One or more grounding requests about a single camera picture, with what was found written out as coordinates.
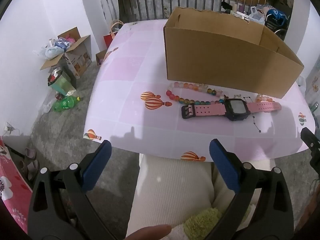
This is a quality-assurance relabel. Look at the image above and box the blue bag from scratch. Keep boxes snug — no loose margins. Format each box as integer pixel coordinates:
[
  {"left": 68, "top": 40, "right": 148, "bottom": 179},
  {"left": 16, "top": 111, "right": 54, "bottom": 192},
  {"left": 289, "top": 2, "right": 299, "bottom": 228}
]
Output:
[{"left": 265, "top": 9, "right": 288, "bottom": 27}]

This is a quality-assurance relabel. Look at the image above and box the small brown box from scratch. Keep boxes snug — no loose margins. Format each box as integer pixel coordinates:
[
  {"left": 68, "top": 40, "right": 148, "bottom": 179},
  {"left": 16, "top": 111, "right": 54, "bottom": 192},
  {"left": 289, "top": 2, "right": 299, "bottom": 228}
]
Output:
[{"left": 96, "top": 50, "right": 108, "bottom": 65}]

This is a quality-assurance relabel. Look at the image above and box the green gift bag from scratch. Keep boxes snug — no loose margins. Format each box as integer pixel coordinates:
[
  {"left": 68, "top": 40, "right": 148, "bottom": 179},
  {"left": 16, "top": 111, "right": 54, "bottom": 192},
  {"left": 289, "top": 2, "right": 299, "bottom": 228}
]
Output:
[{"left": 50, "top": 71, "right": 77, "bottom": 97}]

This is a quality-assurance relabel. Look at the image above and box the clear plastic bag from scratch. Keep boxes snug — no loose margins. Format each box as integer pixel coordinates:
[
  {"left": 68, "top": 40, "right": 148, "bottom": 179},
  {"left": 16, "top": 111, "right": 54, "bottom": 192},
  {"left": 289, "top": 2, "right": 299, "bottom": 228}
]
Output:
[{"left": 296, "top": 76, "right": 307, "bottom": 96}]

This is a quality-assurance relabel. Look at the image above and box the pink floral blanket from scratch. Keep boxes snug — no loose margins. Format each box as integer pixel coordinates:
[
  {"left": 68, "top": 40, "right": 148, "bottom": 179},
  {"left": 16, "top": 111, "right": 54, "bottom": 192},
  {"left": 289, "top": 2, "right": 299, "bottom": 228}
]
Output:
[{"left": 0, "top": 136, "right": 33, "bottom": 233}]

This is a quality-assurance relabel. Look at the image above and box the person's left hand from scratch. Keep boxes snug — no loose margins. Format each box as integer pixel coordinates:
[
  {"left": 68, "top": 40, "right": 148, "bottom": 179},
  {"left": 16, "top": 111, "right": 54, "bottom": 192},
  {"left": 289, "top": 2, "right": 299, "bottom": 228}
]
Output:
[{"left": 125, "top": 224, "right": 172, "bottom": 240}]

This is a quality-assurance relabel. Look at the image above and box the orange bead bracelet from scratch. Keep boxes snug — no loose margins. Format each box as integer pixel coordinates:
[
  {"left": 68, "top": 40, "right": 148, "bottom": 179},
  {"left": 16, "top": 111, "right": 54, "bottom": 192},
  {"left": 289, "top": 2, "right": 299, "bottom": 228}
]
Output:
[{"left": 256, "top": 94, "right": 274, "bottom": 103}]

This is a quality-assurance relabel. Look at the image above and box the white plastic bag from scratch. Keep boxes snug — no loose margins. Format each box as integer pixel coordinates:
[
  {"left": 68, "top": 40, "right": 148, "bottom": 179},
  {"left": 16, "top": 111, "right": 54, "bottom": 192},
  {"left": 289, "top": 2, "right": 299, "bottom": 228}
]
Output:
[
  {"left": 32, "top": 40, "right": 65, "bottom": 60},
  {"left": 249, "top": 6, "right": 265, "bottom": 23}
]

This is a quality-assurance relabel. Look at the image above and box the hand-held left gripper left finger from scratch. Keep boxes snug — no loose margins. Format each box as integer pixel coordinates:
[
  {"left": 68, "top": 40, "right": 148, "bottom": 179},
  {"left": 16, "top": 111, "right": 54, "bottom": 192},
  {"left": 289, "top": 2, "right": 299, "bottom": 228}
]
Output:
[{"left": 27, "top": 139, "right": 130, "bottom": 240}]

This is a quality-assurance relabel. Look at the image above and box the green plastic bottle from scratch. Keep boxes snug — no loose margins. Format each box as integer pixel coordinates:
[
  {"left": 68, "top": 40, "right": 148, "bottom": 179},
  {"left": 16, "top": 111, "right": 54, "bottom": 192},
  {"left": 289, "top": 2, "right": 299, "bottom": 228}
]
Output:
[{"left": 53, "top": 96, "right": 83, "bottom": 112}]

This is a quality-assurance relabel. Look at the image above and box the teal floral curtain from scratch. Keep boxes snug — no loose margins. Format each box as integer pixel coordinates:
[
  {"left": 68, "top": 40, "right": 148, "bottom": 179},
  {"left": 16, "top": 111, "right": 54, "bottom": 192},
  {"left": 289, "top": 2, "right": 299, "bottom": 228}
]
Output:
[{"left": 304, "top": 55, "right": 320, "bottom": 110}]

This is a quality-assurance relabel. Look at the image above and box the multicoloured bead necklace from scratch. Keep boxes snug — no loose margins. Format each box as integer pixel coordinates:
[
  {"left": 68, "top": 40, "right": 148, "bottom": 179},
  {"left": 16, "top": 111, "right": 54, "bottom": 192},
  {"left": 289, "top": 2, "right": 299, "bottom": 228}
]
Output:
[{"left": 166, "top": 81, "right": 229, "bottom": 106}]

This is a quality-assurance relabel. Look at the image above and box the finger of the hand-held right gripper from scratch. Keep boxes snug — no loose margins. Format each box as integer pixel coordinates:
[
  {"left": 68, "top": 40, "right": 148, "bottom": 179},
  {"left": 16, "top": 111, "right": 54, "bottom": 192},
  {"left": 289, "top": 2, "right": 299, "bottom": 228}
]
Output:
[{"left": 300, "top": 127, "right": 320, "bottom": 174}]

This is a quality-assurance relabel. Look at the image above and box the fuzzy green white garment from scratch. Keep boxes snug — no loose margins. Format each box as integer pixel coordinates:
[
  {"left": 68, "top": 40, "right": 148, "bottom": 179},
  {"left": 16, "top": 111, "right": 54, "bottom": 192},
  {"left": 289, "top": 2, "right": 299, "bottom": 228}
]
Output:
[{"left": 184, "top": 206, "right": 250, "bottom": 238}]

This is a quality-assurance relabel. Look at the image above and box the wheelchair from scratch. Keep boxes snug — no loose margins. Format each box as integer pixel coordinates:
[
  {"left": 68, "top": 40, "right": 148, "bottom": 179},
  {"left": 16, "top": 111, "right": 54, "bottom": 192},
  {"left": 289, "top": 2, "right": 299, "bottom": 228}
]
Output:
[{"left": 265, "top": 10, "right": 290, "bottom": 34}]

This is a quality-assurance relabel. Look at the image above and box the open printed cardboard box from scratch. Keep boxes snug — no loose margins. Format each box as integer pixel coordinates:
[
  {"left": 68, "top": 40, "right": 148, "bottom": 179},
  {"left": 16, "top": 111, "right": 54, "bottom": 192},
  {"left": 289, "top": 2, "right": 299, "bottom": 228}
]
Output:
[{"left": 40, "top": 27, "right": 92, "bottom": 79}]

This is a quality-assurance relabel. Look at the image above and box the shiny metal pot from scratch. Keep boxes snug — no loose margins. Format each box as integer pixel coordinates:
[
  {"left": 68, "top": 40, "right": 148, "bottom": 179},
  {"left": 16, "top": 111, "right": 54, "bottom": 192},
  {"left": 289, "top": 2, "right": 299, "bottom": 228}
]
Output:
[{"left": 47, "top": 66, "right": 63, "bottom": 85}]

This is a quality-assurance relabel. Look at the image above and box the metal railing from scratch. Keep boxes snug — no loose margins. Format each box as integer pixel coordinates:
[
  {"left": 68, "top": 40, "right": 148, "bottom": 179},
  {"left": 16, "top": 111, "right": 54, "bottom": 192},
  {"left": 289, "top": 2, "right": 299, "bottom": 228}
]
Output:
[{"left": 114, "top": 0, "right": 275, "bottom": 22}]

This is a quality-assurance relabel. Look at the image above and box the pink strap digital watch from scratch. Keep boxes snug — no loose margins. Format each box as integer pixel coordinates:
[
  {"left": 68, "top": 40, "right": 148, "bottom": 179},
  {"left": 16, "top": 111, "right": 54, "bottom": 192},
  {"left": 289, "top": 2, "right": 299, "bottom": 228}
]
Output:
[{"left": 181, "top": 97, "right": 282, "bottom": 122}]

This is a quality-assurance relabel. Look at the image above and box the red gift bag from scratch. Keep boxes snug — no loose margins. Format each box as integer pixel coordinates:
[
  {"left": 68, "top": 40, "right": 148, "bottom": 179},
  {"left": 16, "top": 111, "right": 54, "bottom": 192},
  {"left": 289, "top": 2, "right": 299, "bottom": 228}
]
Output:
[{"left": 104, "top": 20, "right": 124, "bottom": 49}]

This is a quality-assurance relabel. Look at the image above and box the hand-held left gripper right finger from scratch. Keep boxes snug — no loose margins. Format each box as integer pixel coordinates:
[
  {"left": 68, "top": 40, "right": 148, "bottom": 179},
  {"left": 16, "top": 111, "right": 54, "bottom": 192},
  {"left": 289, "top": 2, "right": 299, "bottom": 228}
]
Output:
[{"left": 209, "top": 139, "right": 295, "bottom": 240}]

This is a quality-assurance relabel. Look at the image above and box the brown cardboard box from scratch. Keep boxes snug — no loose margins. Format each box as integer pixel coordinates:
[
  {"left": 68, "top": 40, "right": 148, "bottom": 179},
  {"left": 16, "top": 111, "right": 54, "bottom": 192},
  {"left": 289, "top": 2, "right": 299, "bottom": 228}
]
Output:
[{"left": 163, "top": 7, "right": 305, "bottom": 99}]

